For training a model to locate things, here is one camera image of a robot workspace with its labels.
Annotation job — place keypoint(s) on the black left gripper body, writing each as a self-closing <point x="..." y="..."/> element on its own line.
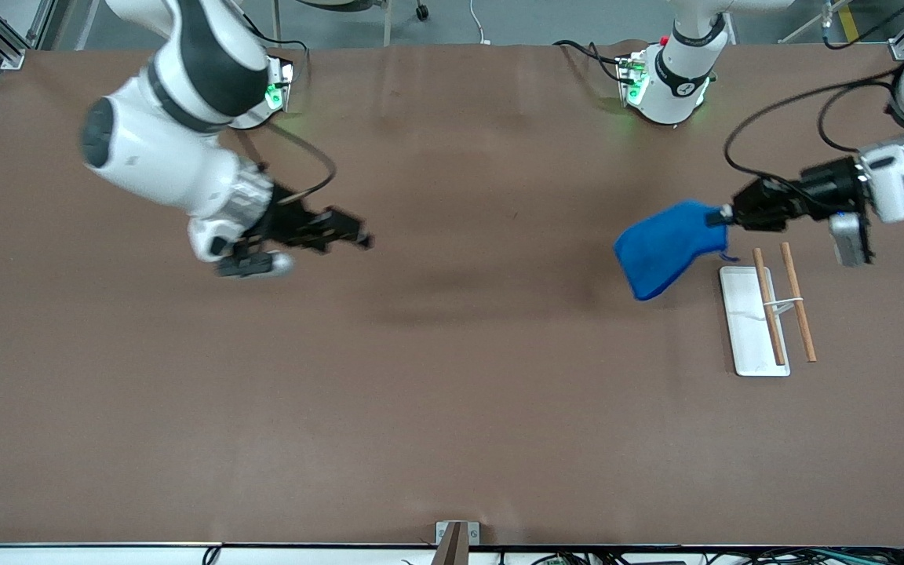
<point x="827" y="188"/>

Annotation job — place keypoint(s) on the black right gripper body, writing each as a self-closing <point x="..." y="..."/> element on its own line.
<point x="289" y="220"/>

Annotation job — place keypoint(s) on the blue microfibre towel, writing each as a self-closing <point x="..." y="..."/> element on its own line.
<point x="664" y="247"/>

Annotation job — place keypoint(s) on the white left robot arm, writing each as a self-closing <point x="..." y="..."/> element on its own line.
<point x="672" y="86"/>

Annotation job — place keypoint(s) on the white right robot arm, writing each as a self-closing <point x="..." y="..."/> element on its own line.
<point x="162" y="149"/>

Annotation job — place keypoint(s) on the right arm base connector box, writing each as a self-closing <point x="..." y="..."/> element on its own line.
<point x="281" y="85"/>

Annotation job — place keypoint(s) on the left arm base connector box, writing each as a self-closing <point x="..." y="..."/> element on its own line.
<point x="631" y="78"/>

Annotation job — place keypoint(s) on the wooden rack rod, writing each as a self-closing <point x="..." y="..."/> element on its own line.
<point x="801" y="314"/>
<point x="769" y="306"/>

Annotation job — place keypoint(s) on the white rack base tray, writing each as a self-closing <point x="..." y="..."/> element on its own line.
<point x="744" y="329"/>

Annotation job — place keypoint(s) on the black office chair base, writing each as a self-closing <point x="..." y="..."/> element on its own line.
<point x="421" y="12"/>

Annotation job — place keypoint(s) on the silver metal mount bracket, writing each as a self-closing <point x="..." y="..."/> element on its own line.
<point x="474" y="534"/>

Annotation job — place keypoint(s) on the brown camera mount post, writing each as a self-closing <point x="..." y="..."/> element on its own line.
<point x="450" y="549"/>

